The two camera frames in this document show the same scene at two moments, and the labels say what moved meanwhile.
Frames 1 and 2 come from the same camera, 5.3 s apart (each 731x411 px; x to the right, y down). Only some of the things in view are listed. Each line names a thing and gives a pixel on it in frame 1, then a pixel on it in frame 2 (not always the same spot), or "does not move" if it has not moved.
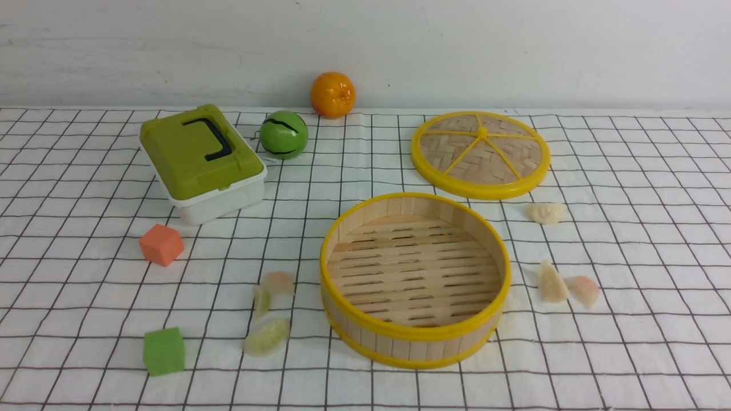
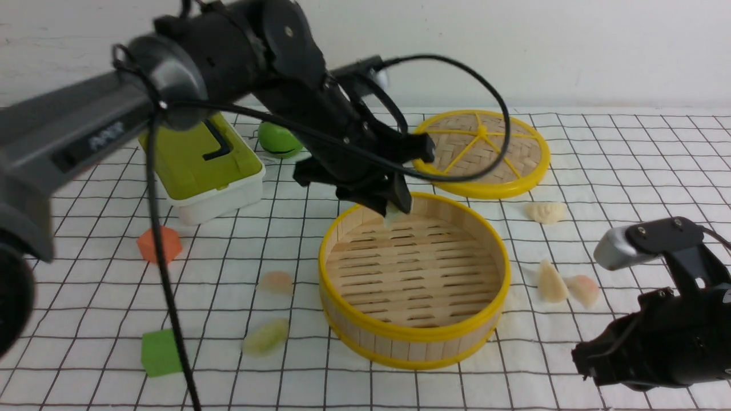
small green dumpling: (262, 302) -> (392, 213)
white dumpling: (552, 285) does not move
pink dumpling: (583, 288) does not move
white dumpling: (546, 213) does not move
